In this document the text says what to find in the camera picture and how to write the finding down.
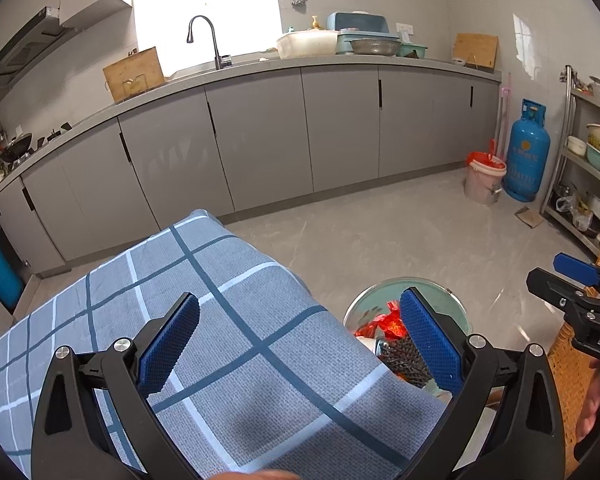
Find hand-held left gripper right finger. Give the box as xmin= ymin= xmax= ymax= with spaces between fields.
xmin=399 ymin=288 xmax=566 ymax=480

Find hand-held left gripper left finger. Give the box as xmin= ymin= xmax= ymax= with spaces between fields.
xmin=30 ymin=291 xmax=202 ymax=480

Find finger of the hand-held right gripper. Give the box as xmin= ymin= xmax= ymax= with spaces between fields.
xmin=553 ymin=253 xmax=600 ymax=289
xmin=526 ymin=268 xmax=600 ymax=319

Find dark wrapper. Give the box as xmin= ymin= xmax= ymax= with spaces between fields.
xmin=377 ymin=337 xmax=427 ymax=387

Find red snack wrapper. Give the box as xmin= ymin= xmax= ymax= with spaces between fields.
xmin=354 ymin=301 xmax=407 ymax=342

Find teal plastic basin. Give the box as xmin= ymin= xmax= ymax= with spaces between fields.
xmin=342 ymin=277 xmax=467 ymax=402

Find person's right hand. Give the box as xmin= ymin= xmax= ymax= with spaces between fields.
xmin=577 ymin=359 xmax=600 ymax=442

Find person's left hand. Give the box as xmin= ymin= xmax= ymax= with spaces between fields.
xmin=214 ymin=468 xmax=302 ymax=480

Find cardboard piece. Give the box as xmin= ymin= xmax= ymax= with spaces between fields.
xmin=514 ymin=206 xmax=545 ymax=230

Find blue checked tablecloth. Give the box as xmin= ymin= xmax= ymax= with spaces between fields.
xmin=0 ymin=208 xmax=457 ymax=480

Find metal shelf rack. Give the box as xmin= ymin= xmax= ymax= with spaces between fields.
xmin=539 ymin=64 xmax=600 ymax=262

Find blue gas cylinder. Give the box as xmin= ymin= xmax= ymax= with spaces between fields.
xmin=502 ymin=98 xmax=551 ymax=205
xmin=0 ymin=239 xmax=25 ymax=312

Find pink bucket with red liner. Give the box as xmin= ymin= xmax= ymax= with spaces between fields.
xmin=463 ymin=151 xmax=508 ymax=206

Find grey base cabinets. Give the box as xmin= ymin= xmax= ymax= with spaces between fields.
xmin=0 ymin=52 xmax=503 ymax=281

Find wooden cutting board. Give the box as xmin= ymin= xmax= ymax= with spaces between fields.
xmin=102 ymin=46 xmax=167 ymax=104
xmin=452 ymin=32 xmax=500 ymax=70

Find gas stove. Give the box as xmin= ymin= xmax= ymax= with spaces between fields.
xmin=34 ymin=120 xmax=74 ymax=144

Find black wok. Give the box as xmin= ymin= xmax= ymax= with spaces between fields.
xmin=0 ymin=132 xmax=34 ymax=164

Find metal basin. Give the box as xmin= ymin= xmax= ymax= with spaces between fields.
xmin=348 ymin=38 xmax=404 ymax=57

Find teal dish drainer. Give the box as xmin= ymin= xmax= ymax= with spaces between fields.
xmin=335 ymin=31 xmax=404 ymax=56

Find white plastic tub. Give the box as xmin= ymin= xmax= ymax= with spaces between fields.
xmin=275 ymin=30 xmax=341 ymax=59

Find black range hood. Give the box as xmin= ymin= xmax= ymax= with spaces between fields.
xmin=0 ymin=6 xmax=76 ymax=94

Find blue plastic box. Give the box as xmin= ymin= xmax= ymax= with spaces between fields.
xmin=326 ymin=11 xmax=387 ymax=34

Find kitchen window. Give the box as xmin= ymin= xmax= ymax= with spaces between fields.
xmin=132 ymin=0 xmax=284 ymax=69

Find pink mop handle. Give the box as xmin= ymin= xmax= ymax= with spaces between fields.
xmin=494 ymin=72 xmax=512 ymax=162

